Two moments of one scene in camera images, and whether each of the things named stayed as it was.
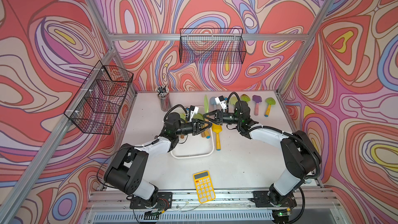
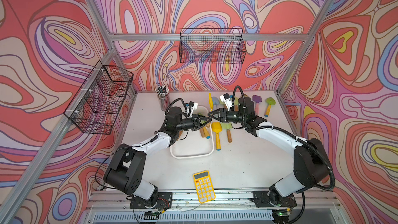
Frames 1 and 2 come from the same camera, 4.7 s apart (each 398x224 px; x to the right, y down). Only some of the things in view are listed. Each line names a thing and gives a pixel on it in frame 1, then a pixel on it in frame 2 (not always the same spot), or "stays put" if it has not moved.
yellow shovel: (217, 128) stays put
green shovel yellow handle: (270, 101) stays put
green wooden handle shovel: (205, 105) to (228, 126)
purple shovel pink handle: (257, 99) stays put
